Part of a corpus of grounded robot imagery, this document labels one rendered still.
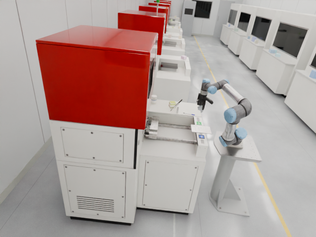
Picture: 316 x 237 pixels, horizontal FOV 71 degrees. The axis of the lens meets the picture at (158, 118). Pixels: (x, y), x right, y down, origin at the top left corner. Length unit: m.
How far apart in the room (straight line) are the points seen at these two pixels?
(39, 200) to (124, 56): 2.04
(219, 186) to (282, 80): 4.44
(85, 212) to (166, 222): 0.85
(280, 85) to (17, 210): 6.15
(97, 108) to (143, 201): 1.26
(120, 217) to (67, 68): 1.53
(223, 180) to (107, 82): 1.76
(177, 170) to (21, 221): 1.69
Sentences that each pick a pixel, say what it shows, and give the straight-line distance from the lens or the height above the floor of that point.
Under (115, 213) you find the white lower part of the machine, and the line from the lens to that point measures 2.43.
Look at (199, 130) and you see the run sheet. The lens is 2.31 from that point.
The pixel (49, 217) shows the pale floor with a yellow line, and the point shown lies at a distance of 2.79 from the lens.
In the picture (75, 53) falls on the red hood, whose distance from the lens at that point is 1.60.
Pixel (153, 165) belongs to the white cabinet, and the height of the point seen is 0.71.
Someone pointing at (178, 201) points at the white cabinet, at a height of 0.25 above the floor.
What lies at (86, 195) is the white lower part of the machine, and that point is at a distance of 2.32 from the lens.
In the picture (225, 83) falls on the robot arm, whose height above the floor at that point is 1.47.
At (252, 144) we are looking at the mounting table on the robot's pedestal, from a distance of 2.61.
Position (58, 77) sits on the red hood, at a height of 1.58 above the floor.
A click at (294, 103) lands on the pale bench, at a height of 0.25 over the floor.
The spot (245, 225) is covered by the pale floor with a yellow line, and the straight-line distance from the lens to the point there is 2.89.
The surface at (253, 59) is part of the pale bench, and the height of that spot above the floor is 0.43.
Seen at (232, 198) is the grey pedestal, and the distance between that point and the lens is 3.04.
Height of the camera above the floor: 2.15
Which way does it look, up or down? 30 degrees down
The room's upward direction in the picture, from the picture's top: 6 degrees clockwise
